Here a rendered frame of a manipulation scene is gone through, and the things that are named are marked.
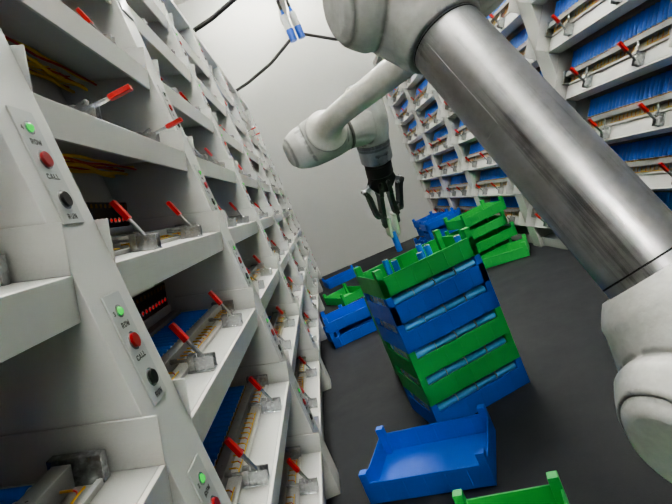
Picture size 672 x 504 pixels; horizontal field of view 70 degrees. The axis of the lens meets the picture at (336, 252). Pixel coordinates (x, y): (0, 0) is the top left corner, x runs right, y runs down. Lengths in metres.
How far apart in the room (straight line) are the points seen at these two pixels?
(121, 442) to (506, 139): 0.51
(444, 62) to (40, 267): 0.49
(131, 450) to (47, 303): 0.17
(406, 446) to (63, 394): 1.03
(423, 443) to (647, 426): 0.92
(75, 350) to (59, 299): 0.06
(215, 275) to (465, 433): 0.75
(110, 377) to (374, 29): 0.50
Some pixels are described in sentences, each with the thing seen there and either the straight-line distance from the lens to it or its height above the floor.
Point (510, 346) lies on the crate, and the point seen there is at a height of 0.12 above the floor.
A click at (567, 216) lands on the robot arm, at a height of 0.59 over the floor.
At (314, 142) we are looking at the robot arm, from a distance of 1.15.
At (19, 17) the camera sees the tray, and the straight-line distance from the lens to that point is 0.95.
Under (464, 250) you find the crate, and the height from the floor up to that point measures 0.43.
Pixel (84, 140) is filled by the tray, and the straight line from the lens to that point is 0.72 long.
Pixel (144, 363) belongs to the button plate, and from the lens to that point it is 0.55.
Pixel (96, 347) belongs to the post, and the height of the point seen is 0.66.
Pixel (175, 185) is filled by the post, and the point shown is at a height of 0.87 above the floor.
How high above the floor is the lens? 0.70
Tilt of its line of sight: 6 degrees down
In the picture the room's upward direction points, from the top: 23 degrees counter-clockwise
